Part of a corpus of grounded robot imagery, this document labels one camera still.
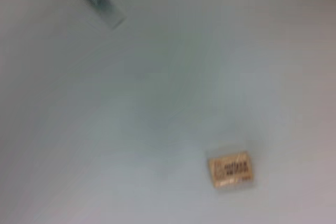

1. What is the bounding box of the beige eraser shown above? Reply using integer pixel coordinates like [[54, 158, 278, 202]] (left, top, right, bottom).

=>
[[208, 150, 255, 189]]

